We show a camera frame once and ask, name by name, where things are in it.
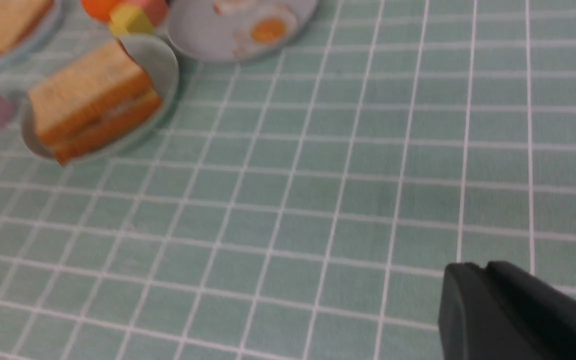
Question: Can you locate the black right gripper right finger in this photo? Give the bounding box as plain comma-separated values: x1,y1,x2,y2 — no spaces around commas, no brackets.
485,260,576,360

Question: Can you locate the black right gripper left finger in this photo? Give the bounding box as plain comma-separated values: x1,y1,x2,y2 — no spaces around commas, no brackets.
438,262,557,360

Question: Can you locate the toast bread slice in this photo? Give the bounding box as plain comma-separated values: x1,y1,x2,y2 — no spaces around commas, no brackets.
27,39,153,147
50,89,163,166
0,0,55,56

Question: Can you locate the grey egg plate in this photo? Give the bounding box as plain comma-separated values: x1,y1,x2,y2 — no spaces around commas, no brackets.
166,0,320,64

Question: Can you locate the mint green empty plate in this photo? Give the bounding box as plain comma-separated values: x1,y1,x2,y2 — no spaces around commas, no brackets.
20,34,180,165

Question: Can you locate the salmon pink cube block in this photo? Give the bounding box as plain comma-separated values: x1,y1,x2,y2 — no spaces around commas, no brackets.
125,0,170,28

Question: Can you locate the yellow cube block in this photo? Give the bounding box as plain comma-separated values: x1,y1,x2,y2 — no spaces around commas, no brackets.
107,2,156,37

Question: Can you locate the orange fruit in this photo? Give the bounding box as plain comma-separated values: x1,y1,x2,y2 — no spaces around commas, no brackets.
80,0,123,24

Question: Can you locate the light blue bread plate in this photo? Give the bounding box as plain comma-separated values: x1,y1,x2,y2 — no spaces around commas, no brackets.
0,0,64,69

